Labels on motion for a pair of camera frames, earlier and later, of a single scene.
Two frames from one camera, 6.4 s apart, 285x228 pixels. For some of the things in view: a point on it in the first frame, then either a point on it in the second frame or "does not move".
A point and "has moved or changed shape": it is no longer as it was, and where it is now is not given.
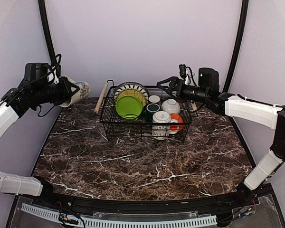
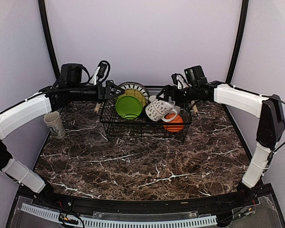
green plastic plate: x=128 y=107 does not move
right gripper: x=174 y=80 to x=174 y=97
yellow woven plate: x=135 y=92 does not move
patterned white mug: x=160 y=125 to x=156 y=109
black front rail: x=244 y=200 does not move
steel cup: x=154 y=99 does not move
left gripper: x=67 y=91 to x=107 y=91
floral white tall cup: x=83 y=91 has moved or changed shape
